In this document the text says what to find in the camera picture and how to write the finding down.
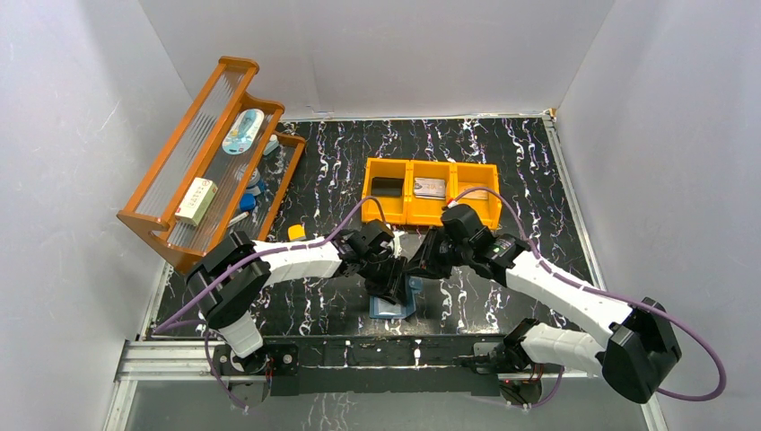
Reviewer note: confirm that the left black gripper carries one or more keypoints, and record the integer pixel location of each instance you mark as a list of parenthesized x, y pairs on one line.
[(385, 280)]

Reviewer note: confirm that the white pen on shelf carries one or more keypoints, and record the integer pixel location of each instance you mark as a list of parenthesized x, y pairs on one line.
[(238, 218)]

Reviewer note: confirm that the silver cards in bin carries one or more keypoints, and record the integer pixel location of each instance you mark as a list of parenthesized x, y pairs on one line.
[(429, 188)]

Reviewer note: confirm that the yellow grey eraser block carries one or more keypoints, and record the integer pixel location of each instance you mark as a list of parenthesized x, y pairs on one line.
[(296, 233)]

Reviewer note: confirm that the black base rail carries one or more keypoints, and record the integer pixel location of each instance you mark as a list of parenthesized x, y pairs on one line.
[(386, 357)]

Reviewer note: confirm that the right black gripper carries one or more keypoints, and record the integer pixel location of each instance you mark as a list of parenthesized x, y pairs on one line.
[(424, 265)]

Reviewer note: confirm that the small grey blue item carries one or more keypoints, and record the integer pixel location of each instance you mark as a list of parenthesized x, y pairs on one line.
[(272, 145)]

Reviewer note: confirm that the blue card holder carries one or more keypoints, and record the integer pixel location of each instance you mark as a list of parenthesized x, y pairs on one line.
[(381, 309)]

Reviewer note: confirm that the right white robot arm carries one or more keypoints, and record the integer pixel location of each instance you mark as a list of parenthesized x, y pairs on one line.
[(633, 348)]

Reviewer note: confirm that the yellow three-compartment bin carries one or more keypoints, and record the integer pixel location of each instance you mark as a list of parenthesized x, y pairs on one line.
[(409, 210)]

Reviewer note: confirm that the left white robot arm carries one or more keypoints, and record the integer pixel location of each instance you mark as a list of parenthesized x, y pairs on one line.
[(227, 280)]

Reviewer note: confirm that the light blue oval case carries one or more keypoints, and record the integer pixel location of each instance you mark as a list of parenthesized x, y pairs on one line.
[(241, 136)]

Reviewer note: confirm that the orange wooden shelf rack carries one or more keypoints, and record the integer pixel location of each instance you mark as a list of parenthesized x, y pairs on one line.
[(194, 149)]

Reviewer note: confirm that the white red small box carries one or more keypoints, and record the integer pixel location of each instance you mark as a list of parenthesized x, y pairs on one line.
[(192, 208)]

